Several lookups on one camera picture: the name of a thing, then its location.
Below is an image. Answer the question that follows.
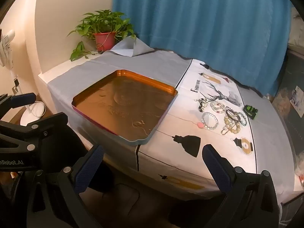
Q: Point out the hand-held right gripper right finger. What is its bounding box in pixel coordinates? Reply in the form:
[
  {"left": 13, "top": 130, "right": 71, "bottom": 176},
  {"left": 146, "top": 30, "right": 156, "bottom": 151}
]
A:
[{"left": 201, "top": 144, "right": 279, "bottom": 228}]

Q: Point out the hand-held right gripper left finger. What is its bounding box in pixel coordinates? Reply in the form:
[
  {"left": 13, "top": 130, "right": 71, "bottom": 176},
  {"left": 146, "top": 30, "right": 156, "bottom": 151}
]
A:
[{"left": 26, "top": 144, "right": 105, "bottom": 228}]

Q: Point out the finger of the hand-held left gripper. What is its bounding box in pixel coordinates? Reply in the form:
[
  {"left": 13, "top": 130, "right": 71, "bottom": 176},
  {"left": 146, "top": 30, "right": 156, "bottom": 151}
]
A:
[
  {"left": 0, "top": 112, "right": 69, "bottom": 157},
  {"left": 0, "top": 93, "right": 37, "bottom": 114}
]

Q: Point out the cream pearl bracelet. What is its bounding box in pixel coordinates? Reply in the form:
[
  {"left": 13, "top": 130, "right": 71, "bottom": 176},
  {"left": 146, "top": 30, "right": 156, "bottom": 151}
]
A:
[{"left": 221, "top": 117, "right": 243, "bottom": 136}]

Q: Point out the clear bead bracelet pink charm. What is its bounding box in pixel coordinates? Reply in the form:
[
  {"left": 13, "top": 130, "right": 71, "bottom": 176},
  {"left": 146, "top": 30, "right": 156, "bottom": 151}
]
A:
[{"left": 197, "top": 112, "right": 219, "bottom": 131}]

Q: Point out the thin metal bangle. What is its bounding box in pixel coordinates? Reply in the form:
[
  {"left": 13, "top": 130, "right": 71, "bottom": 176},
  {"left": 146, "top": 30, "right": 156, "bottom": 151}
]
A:
[{"left": 225, "top": 107, "right": 241, "bottom": 118}]

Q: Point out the black white bead bracelet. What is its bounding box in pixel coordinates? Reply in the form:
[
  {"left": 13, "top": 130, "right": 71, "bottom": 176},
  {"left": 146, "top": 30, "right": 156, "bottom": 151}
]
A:
[{"left": 195, "top": 97, "right": 210, "bottom": 112}]

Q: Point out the orange metal tray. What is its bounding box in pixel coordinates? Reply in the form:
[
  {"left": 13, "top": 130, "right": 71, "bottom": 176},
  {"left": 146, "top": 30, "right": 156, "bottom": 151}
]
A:
[{"left": 71, "top": 69, "right": 178, "bottom": 146}]

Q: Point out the white standing fan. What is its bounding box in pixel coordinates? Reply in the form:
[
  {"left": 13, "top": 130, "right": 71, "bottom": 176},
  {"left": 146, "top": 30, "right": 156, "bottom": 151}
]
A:
[{"left": 0, "top": 30, "right": 47, "bottom": 126}]

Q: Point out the white printed tablecloth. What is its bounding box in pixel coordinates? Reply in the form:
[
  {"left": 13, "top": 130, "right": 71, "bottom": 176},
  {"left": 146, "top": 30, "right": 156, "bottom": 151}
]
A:
[{"left": 136, "top": 58, "right": 300, "bottom": 202}]

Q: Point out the green black small device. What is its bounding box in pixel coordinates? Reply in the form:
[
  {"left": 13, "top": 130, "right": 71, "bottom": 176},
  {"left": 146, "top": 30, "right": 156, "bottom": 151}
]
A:
[{"left": 243, "top": 104, "right": 259, "bottom": 119}]

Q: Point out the dark cabinet with stickers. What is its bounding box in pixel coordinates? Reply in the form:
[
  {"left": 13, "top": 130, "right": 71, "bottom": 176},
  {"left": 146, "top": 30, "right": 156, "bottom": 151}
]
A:
[{"left": 272, "top": 47, "right": 304, "bottom": 152}]

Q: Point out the potted green plant red pot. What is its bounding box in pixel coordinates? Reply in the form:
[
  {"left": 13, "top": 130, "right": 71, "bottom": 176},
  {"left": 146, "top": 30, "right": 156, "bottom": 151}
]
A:
[{"left": 67, "top": 10, "right": 137, "bottom": 62}]

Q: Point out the grey cloth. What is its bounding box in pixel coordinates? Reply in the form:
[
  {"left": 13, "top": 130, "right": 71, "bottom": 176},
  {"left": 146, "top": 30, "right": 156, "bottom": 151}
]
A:
[{"left": 47, "top": 37, "right": 193, "bottom": 171}]

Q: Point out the blue curtain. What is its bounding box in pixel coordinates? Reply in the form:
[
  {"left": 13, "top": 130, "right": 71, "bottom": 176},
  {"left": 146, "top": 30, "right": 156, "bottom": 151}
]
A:
[{"left": 112, "top": 0, "right": 292, "bottom": 98}]

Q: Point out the teal bead bracelet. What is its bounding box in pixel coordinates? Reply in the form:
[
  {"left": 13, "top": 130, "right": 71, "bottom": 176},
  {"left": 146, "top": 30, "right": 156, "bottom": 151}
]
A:
[{"left": 237, "top": 111, "right": 248, "bottom": 127}]

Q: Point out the crystal bead bracelet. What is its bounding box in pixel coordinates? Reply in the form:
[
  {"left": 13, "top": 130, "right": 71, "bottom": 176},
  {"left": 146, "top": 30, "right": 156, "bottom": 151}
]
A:
[{"left": 210, "top": 101, "right": 226, "bottom": 114}]

